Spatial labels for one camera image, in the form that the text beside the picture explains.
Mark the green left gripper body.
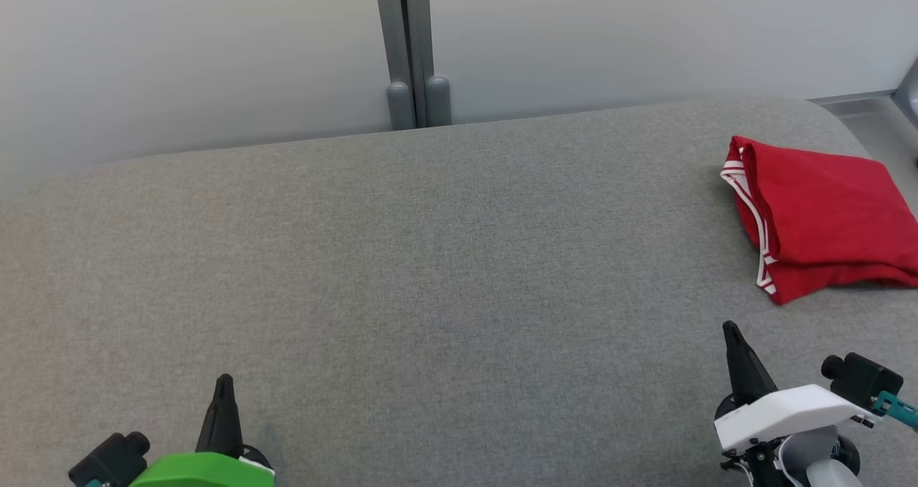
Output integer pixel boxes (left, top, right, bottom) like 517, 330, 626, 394
129, 452, 278, 487

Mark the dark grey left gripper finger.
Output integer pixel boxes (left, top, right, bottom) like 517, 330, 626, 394
195, 374, 245, 454

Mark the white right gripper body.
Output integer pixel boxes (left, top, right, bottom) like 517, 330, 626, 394
713, 384, 877, 487

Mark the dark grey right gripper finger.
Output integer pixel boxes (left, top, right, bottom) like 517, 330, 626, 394
722, 321, 780, 405

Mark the red and white jersey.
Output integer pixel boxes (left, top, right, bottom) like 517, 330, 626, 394
720, 136, 918, 268

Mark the teal right camera connector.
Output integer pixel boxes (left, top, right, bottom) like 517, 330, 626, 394
871, 391, 918, 432

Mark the grey metal frame leg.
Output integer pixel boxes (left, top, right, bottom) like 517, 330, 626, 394
891, 60, 918, 131

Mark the grey cylinder post foot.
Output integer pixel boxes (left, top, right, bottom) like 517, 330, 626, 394
387, 80, 417, 131
425, 75, 453, 127

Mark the grey partition post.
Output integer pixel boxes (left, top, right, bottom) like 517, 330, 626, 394
373, 0, 432, 129

